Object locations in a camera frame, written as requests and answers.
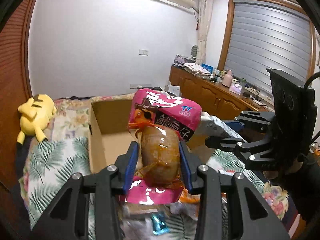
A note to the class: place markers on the yellow Pikachu plush toy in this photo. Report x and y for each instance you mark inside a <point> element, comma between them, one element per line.
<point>36,114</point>

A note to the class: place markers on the beige curtain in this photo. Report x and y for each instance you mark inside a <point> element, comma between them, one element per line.
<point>205,16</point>

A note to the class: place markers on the wooden louvred wardrobe door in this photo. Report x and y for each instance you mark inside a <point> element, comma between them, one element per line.
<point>15,90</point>

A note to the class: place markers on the pink tissue box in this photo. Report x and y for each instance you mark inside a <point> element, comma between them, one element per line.
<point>235,88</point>

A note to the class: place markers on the wooden sideboard cabinet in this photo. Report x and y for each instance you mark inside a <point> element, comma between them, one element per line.
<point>213,98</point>

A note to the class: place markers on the teal candy wrapper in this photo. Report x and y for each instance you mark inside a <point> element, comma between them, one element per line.
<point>158,224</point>

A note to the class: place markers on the white wall switch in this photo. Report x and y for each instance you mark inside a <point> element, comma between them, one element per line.
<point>143,52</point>

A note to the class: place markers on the pink snack packet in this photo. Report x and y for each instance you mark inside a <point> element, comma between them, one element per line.
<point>159,122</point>

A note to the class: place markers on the white box behind bed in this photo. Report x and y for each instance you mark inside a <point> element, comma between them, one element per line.
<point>172,89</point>

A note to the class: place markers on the grey window blind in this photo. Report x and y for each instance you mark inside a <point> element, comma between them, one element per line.
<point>266,36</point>

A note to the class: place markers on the floral quilt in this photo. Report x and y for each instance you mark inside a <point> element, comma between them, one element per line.
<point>71,120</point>

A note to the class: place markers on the white silver snack pouch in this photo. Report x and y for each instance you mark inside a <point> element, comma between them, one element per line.
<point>211,125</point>

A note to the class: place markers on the small white fan heater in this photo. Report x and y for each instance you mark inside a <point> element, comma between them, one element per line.
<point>194,52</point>

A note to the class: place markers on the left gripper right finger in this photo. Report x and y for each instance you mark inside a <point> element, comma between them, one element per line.
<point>230,206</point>

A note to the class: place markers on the pink kettle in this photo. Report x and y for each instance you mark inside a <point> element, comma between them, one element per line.
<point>227,78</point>

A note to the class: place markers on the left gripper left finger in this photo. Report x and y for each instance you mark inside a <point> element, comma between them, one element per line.
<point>66,217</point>

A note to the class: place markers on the folded floral cloth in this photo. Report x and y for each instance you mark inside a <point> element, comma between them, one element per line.
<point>196,69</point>

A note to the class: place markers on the brown cardboard box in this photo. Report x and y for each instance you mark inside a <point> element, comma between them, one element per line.
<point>108,135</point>

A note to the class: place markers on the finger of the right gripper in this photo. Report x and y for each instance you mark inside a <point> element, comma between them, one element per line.
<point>257,121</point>
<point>257,155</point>

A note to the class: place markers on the blue box on cabinet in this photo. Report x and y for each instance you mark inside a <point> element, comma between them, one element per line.
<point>208,67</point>

